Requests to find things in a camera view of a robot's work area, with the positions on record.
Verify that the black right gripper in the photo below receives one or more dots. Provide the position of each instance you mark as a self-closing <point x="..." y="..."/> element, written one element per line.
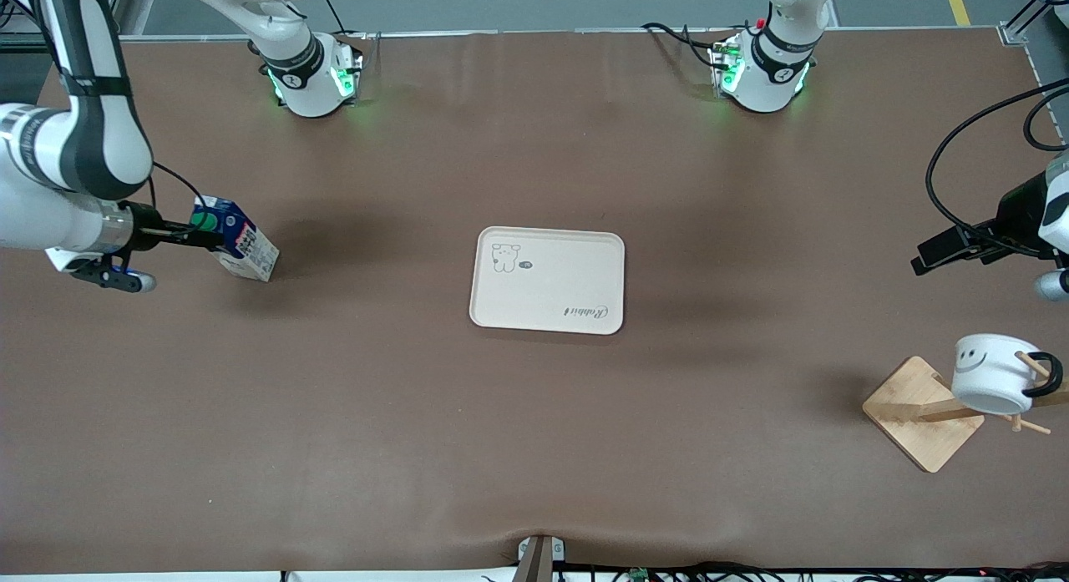
<point x="147" y="224"/>

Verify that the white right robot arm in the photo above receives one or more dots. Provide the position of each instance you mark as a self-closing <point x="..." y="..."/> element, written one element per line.
<point x="100" y="148"/>

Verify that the blue whole milk carton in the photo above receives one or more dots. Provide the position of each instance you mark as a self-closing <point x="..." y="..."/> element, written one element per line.
<point x="246" y="248"/>

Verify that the wooden cup rack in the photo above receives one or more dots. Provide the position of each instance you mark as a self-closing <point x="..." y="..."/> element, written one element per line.
<point x="910" y="419"/>

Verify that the aluminium frame profile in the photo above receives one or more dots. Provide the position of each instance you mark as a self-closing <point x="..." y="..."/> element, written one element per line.
<point x="121" y="10"/>
<point x="1023" y="27"/>

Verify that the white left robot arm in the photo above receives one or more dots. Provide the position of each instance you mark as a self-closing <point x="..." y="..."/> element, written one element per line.
<point x="772" y="71"/>

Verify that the cream rabbit print tray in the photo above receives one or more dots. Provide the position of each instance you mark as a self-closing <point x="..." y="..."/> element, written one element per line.
<point x="551" y="285"/>

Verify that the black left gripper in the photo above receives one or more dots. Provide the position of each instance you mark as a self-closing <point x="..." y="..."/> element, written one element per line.
<point x="1017" y="214"/>

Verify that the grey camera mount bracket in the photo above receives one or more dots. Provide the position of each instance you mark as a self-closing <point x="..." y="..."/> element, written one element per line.
<point x="539" y="557"/>

